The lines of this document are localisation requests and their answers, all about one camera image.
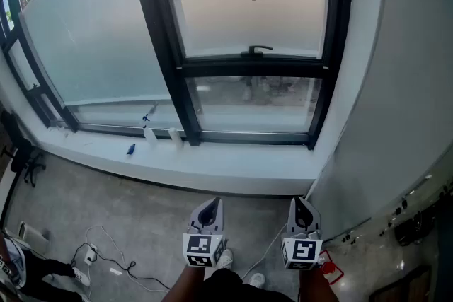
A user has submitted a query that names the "small white bottle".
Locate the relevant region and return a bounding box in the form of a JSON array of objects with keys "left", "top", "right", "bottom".
[{"left": 168, "top": 127, "right": 183, "bottom": 151}]

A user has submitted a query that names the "black window handle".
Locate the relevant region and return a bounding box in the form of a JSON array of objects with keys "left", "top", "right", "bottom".
[{"left": 240, "top": 45, "right": 274, "bottom": 59}]

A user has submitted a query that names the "black window frame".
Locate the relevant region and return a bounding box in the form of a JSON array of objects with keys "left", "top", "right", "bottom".
[{"left": 0, "top": 0, "right": 355, "bottom": 151}]

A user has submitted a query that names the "red white floor sign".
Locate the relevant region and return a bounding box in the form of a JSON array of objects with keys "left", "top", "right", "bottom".
[{"left": 318, "top": 250, "right": 344, "bottom": 286}]

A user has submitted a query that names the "tall white cabinet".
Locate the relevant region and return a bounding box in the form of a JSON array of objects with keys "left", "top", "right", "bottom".
[{"left": 306, "top": 0, "right": 453, "bottom": 241}]

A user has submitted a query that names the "white floor device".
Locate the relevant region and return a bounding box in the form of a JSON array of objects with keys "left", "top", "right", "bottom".
[{"left": 17, "top": 221, "right": 50, "bottom": 248}]

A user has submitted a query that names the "person's black clothing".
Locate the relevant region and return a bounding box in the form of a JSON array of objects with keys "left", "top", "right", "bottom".
[{"left": 203, "top": 268, "right": 294, "bottom": 302}]

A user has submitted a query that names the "white power strip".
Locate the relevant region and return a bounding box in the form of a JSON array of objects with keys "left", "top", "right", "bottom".
[{"left": 84, "top": 243, "right": 99, "bottom": 265}]

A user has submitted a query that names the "person's right white shoe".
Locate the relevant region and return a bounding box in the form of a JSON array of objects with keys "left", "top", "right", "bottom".
[{"left": 249, "top": 272, "right": 266, "bottom": 289}]

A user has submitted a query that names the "black floor cable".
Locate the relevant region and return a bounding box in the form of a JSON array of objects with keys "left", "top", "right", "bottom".
[{"left": 70, "top": 242, "right": 171, "bottom": 293}]

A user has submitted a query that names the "brown wooden board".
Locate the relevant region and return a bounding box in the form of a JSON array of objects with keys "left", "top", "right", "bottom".
[{"left": 367, "top": 265, "right": 435, "bottom": 302}]

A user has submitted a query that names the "black office chair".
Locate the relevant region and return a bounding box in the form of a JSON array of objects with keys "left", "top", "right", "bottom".
[{"left": 0, "top": 109, "right": 47, "bottom": 188}]

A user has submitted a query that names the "person's left white shoe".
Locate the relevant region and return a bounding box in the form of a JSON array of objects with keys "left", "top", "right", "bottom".
[{"left": 217, "top": 249, "right": 234, "bottom": 269}]

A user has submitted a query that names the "person's white shoe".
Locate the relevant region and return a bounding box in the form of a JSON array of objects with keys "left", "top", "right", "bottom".
[
  {"left": 217, "top": 249, "right": 234, "bottom": 269},
  {"left": 249, "top": 272, "right": 266, "bottom": 289}
]

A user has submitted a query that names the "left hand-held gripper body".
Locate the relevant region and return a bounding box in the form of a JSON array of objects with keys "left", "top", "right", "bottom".
[{"left": 183, "top": 226, "right": 229, "bottom": 269}]

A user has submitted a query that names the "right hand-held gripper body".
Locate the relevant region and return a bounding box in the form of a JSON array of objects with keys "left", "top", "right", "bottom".
[{"left": 281, "top": 230, "right": 324, "bottom": 271}]

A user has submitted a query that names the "white cable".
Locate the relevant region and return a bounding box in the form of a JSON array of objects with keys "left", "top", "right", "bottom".
[
  {"left": 240, "top": 222, "right": 287, "bottom": 280},
  {"left": 84, "top": 225, "right": 171, "bottom": 294}
]

